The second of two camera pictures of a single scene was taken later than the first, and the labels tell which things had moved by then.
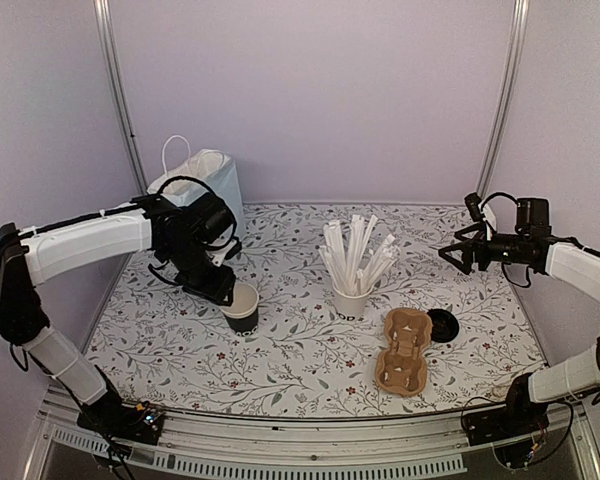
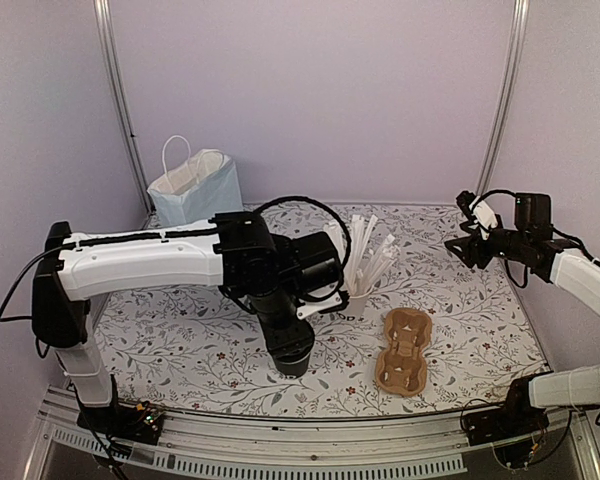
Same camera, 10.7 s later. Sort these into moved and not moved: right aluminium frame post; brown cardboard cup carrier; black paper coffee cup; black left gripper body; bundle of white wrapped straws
Moved: black left gripper body; black paper coffee cup
Not moved: brown cardboard cup carrier; right aluminium frame post; bundle of white wrapped straws
